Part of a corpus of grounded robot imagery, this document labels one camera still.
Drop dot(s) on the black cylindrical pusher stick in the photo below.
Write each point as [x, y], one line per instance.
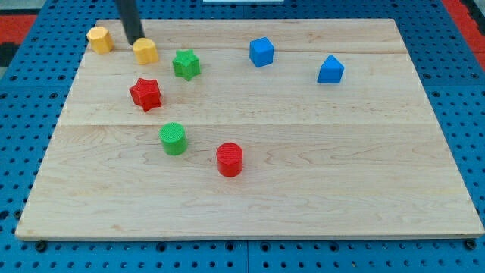
[130, 19]

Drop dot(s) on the yellow heart block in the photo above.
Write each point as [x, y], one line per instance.
[145, 51]

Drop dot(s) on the green star block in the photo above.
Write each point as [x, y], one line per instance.
[186, 64]

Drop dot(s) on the red star block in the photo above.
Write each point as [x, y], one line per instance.
[146, 94]

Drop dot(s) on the yellow hexagon block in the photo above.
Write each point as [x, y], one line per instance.
[100, 40]

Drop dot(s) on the green cylinder block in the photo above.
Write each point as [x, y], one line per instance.
[173, 138]

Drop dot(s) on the blue cube block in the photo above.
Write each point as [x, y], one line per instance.
[261, 52]

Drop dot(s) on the red cylinder block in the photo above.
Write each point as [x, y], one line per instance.
[229, 159]

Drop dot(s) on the wooden board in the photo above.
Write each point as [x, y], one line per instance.
[363, 159]

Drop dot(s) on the blue triangular prism block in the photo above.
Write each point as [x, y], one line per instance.
[331, 71]

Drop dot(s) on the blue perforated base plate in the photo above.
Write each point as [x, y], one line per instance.
[37, 81]

